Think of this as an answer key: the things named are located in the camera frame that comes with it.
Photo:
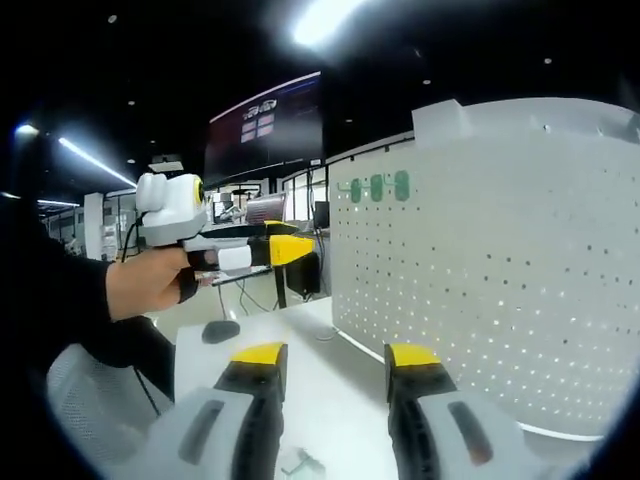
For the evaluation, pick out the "white mesh chair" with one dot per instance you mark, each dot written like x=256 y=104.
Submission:
x=100 y=400

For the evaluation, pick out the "white perforated mounting plate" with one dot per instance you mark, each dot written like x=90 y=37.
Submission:
x=500 y=260

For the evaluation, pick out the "long ceiling light strip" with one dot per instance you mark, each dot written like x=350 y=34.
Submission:
x=95 y=160

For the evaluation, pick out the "black computer mouse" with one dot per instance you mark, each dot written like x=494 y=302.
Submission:
x=221 y=331

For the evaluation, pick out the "bright ceiling lamp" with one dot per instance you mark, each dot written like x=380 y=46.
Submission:
x=325 y=20

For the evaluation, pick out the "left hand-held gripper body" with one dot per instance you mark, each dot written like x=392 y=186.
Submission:
x=170 y=210

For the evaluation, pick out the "small white round disc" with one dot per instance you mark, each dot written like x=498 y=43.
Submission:
x=326 y=334

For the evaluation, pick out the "person's left hand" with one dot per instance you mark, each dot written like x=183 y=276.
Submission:
x=150 y=285

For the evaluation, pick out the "large dark wall screen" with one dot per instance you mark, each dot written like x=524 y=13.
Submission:
x=265 y=130

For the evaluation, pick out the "black box under desk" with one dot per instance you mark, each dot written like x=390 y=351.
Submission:
x=305 y=272

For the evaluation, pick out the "ceiling mounted projector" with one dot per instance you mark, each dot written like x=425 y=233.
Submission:
x=166 y=162

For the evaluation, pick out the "black table leg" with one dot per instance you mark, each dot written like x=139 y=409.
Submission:
x=280 y=287

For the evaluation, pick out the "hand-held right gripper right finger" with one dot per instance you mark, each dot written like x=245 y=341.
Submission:
x=470 y=440

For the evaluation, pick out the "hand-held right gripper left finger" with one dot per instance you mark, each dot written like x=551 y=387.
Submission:
x=210 y=435

